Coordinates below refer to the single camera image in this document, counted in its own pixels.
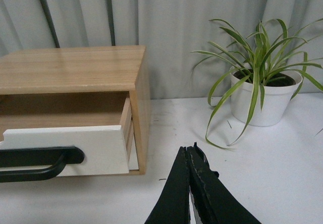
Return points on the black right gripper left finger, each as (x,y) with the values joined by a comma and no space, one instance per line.
(173,203)

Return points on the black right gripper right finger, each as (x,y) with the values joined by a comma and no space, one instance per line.
(212,201)

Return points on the white drawer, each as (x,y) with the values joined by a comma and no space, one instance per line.
(100,125)
(133,163)

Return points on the wooden drawer cabinet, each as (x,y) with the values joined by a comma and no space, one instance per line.
(112,70)

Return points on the white plant pot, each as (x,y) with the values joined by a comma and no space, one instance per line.
(275,102)

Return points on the green spider plant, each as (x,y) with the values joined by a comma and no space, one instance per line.
(262,65)

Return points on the black upper drawer handle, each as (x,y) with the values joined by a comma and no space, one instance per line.
(54,160)

